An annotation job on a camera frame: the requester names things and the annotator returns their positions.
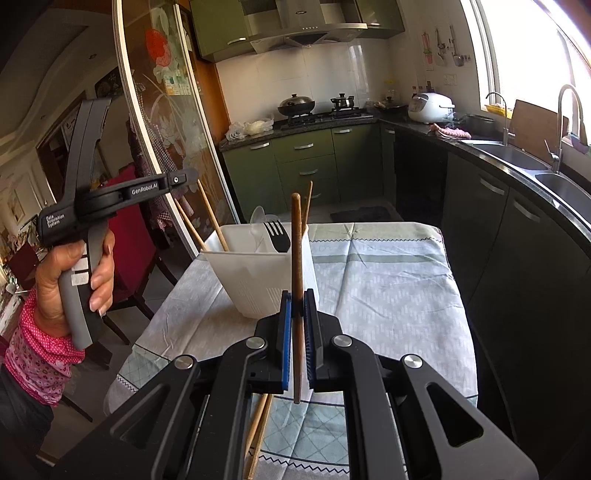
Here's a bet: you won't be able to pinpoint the dark red-brown chopstick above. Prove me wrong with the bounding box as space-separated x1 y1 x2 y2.
291 193 306 406

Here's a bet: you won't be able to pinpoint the black wok with lid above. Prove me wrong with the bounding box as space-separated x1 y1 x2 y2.
277 92 317 117

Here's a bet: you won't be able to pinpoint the cluttered dining table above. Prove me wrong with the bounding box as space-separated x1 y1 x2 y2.
0 217 44 298

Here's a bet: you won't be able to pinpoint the light bamboo chopstick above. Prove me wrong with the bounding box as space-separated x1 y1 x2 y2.
197 181 229 253
243 394 269 457
245 396 274 480
174 202 206 253

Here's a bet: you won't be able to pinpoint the checked apron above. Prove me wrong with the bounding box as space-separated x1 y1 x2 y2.
127 122 182 232

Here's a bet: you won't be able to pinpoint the red chair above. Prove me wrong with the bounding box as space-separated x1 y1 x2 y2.
99 164 180 346

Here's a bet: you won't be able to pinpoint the hanging kitchen utensils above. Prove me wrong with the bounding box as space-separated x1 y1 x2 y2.
434 25 468 68

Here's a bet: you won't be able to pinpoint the white plastic bags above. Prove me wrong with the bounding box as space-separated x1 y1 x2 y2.
225 117 274 140

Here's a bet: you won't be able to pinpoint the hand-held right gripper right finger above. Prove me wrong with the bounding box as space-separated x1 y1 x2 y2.
303 289 539 480

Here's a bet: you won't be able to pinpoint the green lower cabinets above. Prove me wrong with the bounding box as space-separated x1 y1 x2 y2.
221 124 385 228

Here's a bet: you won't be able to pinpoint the steel range hood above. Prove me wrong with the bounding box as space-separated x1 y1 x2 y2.
240 0 370 54

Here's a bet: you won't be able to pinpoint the green cabinets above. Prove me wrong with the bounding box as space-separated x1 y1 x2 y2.
189 0 407 64
221 124 385 228

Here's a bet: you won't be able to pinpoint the black frying pan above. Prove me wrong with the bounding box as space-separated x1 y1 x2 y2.
374 96 410 114

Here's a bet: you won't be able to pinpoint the white rice cooker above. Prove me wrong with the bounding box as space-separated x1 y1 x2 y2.
409 92 456 125

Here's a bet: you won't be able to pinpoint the person's left hand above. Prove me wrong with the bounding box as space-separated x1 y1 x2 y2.
34 229 116 340

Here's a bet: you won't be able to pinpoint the steel double sink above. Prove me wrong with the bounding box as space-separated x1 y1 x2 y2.
459 138 591 219

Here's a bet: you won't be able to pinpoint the dark lower cabinets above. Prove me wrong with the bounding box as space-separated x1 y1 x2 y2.
381 122 591 480

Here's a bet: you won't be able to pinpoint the wooden cutting board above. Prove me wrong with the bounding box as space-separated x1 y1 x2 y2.
508 99 571 162

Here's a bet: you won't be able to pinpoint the person's left forearm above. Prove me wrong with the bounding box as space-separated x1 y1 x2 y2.
0 288 88 416

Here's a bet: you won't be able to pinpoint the white plastic utensil holder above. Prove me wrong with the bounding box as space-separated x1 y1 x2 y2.
202 223 318 320

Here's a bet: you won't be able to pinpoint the gas stove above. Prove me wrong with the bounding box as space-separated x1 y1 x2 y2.
274 108 376 128

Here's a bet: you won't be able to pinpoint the black countertop pot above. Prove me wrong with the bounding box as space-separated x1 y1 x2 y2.
464 114 498 136

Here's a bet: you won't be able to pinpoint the dark stone countertop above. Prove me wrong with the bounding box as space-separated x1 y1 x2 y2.
219 111 591 241

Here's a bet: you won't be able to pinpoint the green upper cabinets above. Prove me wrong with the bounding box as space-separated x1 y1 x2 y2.
189 0 407 64

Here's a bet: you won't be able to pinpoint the pink cloth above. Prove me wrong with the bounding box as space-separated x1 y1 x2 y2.
428 122 473 141

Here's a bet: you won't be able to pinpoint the small chrome faucet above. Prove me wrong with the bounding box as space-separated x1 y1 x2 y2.
485 91 511 147

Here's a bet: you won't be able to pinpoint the white plastic spoon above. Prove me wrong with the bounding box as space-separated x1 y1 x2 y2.
249 205 280 254

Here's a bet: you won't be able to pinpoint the black plastic fork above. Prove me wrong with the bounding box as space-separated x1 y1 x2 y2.
263 220 291 254

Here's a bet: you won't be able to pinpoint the window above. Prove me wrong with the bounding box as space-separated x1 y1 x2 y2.
478 0 591 136

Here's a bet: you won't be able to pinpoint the tall chrome faucet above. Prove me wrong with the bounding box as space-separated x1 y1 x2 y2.
544 84 587 175

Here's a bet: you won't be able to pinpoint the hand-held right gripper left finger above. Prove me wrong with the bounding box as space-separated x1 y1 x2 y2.
60 290 293 480

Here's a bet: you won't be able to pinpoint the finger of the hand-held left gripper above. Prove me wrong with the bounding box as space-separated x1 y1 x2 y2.
161 167 200 202

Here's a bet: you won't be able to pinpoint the floral sliding glass door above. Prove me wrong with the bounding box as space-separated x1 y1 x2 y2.
112 0 246 278

